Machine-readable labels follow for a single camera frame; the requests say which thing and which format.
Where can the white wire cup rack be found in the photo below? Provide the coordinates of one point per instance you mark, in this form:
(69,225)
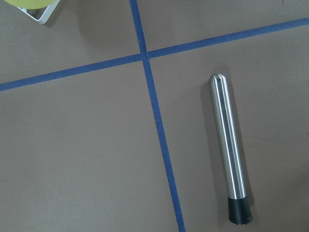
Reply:
(40,15)

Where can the steel muddler black tip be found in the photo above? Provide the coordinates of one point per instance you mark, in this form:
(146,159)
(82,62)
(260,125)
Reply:
(239,211)

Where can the yellow-green cup on rack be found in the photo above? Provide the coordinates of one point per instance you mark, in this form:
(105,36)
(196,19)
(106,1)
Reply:
(30,4)

